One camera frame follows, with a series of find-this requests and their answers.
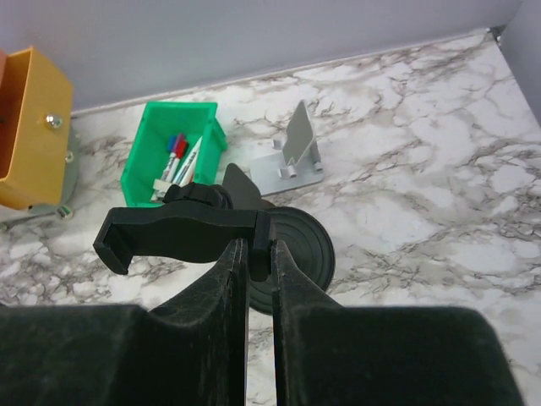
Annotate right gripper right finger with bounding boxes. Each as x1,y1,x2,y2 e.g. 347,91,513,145
271,241,523,405

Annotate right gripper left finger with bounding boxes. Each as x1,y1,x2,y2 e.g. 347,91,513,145
1,239,249,405

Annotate black phone stand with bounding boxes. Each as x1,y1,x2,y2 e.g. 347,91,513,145
93,184,336,315

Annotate brown base phone stand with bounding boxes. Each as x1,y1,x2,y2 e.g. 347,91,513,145
222,163,275,210

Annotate white folding phone stand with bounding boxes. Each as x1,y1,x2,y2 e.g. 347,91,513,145
249,100,325,196

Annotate markers in green bin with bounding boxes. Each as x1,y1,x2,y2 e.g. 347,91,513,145
151,134,203,201

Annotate green plastic bin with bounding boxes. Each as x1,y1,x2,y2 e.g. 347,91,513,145
120,101,228,208

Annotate orange drawer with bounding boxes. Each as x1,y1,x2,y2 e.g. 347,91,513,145
0,47,75,211

